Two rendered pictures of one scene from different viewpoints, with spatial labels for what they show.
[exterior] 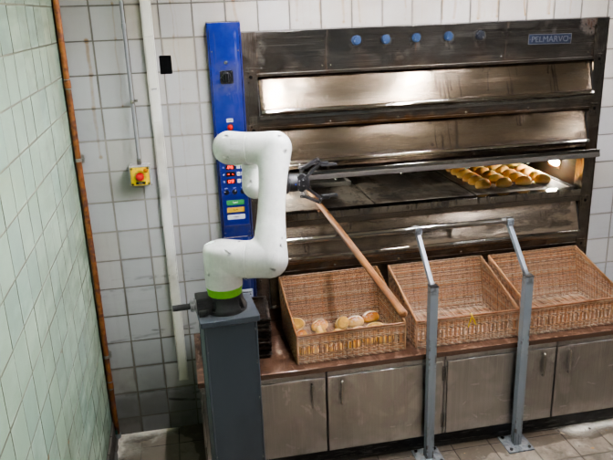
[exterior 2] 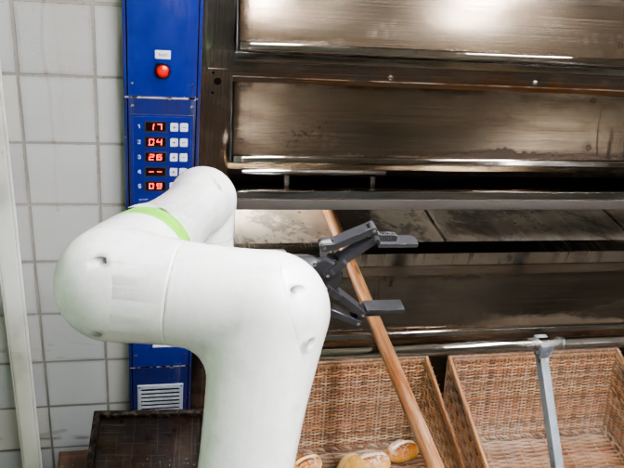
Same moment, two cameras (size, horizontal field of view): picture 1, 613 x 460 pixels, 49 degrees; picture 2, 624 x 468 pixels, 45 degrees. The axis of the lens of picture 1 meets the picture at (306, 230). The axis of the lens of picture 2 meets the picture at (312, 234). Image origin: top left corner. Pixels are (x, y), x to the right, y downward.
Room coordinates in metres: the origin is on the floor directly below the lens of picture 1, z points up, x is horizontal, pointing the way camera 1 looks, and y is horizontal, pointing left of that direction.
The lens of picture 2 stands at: (1.75, 0.12, 2.20)
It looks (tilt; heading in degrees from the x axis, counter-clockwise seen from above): 30 degrees down; 356
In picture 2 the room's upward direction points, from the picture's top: 7 degrees clockwise
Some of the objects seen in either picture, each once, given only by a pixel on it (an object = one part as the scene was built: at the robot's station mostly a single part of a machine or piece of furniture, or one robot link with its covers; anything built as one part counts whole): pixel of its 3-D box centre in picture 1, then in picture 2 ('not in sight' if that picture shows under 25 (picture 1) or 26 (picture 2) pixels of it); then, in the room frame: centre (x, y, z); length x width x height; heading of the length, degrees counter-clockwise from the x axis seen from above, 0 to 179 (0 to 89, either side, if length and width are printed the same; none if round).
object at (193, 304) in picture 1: (209, 302); not in sight; (2.17, 0.35, 1.23); 0.26 x 0.15 x 0.06; 105
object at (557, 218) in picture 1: (429, 230); (536, 298); (3.51, -0.67, 1.02); 1.79 x 0.11 x 0.19; 100
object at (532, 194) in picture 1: (428, 203); (545, 252); (3.53, -0.67, 1.16); 1.80 x 0.06 x 0.04; 100
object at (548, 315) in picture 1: (553, 287); not in sight; (3.35, -1.33, 0.72); 0.56 x 0.49 x 0.28; 102
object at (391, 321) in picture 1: (339, 311); (349, 459); (3.14, -0.15, 0.72); 0.56 x 0.49 x 0.28; 102
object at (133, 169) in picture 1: (140, 174); not in sight; (3.20, 0.80, 1.46); 0.10 x 0.07 x 0.10; 100
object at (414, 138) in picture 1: (431, 136); (589, 128); (3.51, -0.67, 1.54); 1.79 x 0.11 x 0.19; 100
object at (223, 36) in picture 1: (223, 193); (154, 138); (4.23, 0.53, 1.07); 1.93 x 0.16 x 2.15; 10
